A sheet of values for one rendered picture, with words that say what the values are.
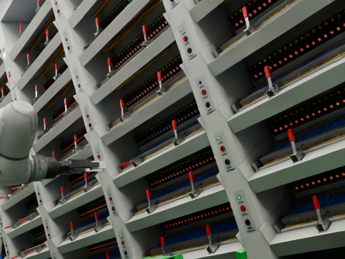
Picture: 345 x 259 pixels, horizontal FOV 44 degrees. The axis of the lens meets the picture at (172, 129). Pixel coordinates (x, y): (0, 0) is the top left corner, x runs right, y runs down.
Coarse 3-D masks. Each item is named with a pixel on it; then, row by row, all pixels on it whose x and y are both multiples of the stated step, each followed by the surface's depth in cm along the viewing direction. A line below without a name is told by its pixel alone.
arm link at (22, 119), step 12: (0, 108) 130; (12, 108) 126; (24, 108) 127; (0, 120) 127; (12, 120) 125; (24, 120) 126; (36, 120) 130; (0, 132) 127; (12, 132) 126; (24, 132) 127; (0, 144) 129; (12, 144) 128; (24, 144) 130; (12, 156) 130; (24, 156) 133
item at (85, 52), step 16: (128, 0) 161; (144, 0) 156; (160, 0) 167; (112, 16) 196; (128, 16) 164; (144, 16) 179; (112, 32) 173; (128, 32) 189; (80, 48) 195; (96, 48) 183
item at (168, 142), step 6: (192, 126) 152; (198, 126) 149; (186, 132) 154; (192, 132) 152; (174, 138) 159; (162, 144) 164; (168, 144) 160; (150, 150) 169; (156, 150) 167; (138, 156) 176; (144, 156) 173
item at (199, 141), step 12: (192, 120) 165; (168, 132) 176; (204, 132) 139; (180, 144) 148; (192, 144) 144; (204, 144) 141; (132, 156) 192; (156, 156) 160; (168, 156) 154; (180, 156) 150; (108, 168) 182; (120, 168) 183; (132, 168) 173; (144, 168) 165; (156, 168) 161; (120, 180) 178; (132, 180) 173
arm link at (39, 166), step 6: (30, 156) 141; (36, 156) 142; (42, 156) 144; (36, 162) 140; (42, 162) 142; (36, 168) 140; (42, 168) 141; (36, 174) 140; (42, 174) 141; (30, 180) 140; (36, 180) 142; (42, 180) 145
